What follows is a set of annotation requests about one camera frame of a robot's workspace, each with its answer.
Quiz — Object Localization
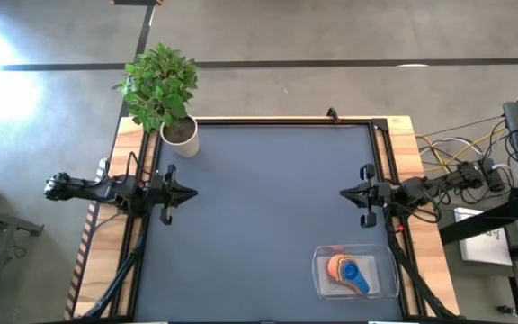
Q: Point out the white plant pot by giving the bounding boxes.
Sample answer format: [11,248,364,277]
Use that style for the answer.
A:
[159,115,201,158]

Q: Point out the black metal beam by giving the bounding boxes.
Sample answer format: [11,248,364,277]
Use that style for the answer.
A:
[438,186,518,247]

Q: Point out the blue measuring cup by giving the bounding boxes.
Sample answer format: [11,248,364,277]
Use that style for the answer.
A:
[342,262,371,297]

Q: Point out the white paper box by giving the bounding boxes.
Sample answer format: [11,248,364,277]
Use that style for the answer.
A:
[454,206,513,266]

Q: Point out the clear plastic basket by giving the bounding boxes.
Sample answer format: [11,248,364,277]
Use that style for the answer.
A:
[311,244,400,301]

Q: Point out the green leafy plant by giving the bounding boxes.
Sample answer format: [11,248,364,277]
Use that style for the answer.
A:
[112,42,200,134]

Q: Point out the black power strip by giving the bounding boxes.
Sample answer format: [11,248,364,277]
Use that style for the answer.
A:
[482,157,507,193]

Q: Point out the yellow measuring cup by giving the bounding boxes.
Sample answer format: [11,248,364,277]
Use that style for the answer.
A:
[332,255,353,285]

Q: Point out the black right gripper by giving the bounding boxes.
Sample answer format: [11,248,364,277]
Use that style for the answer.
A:
[339,162,399,229]

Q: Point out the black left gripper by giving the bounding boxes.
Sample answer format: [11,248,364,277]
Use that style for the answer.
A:
[148,164,199,225]

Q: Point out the yellow cable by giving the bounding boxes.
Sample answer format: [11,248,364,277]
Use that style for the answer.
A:
[420,128,507,172]

